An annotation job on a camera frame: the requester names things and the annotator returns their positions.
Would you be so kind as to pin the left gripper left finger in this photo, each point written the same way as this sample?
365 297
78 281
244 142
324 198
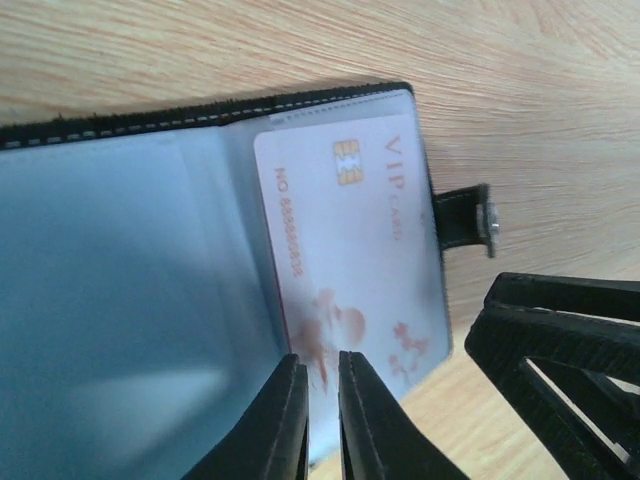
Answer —
271 439

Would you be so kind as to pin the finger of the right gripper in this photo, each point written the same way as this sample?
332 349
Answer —
544 364
617 299

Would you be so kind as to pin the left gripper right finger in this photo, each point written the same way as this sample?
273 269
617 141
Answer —
378 439

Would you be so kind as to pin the black leather card holder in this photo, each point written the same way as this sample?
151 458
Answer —
140 306

